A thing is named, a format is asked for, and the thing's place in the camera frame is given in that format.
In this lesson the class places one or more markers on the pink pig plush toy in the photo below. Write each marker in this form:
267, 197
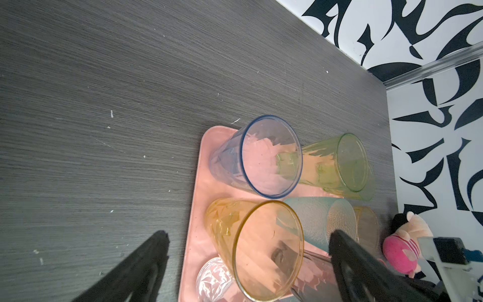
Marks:
402, 249

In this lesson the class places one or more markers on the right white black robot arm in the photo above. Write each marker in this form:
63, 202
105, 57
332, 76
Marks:
455, 265

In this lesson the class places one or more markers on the blue translucent glass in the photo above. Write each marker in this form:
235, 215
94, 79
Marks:
264, 157

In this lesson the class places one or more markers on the teal translucent glass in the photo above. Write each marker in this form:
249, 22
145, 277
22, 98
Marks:
321, 216

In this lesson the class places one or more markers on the clear glass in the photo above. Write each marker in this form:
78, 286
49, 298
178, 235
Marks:
215, 283

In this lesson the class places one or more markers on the pink rectangular tray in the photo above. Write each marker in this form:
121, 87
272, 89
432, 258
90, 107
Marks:
199, 247

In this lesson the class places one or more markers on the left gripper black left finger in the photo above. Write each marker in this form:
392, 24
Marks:
138, 277

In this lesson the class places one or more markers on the yellow glass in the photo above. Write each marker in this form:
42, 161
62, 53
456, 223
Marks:
367, 229

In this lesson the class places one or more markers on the tall green glass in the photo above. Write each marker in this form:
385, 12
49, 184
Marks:
337, 164

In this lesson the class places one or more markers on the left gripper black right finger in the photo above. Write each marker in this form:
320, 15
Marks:
360, 277

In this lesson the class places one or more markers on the short green glass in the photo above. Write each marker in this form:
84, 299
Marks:
368, 192

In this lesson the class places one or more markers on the orange translucent glass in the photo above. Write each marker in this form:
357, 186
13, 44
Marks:
260, 242

